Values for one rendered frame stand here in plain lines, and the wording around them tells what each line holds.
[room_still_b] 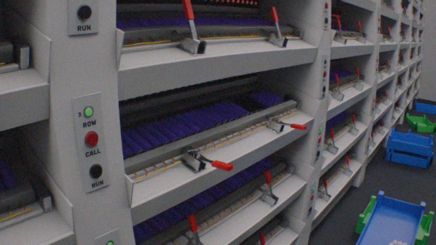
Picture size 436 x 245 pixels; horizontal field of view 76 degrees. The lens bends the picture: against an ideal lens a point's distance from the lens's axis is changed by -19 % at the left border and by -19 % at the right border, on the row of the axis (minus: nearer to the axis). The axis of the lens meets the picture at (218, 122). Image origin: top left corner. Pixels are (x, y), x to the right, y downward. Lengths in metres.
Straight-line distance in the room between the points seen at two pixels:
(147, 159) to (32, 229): 0.22
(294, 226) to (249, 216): 0.31
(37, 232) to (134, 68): 0.25
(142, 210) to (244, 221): 0.33
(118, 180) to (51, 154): 0.10
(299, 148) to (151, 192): 0.57
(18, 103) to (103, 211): 0.19
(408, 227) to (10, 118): 1.28
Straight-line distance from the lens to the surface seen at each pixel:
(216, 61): 0.56
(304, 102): 0.94
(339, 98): 1.16
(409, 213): 1.39
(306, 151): 0.98
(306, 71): 0.93
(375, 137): 2.10
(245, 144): 0.70
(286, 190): 0.94
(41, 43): 0.39
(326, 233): 1.36
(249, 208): 0.83
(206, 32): 0.63
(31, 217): 0.47
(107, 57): 0.41
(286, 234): 1.09
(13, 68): 0.41
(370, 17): 1.58
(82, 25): 0.39
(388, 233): 1.32
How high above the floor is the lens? 0.77
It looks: 17 degrees down
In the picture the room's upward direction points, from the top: straight up
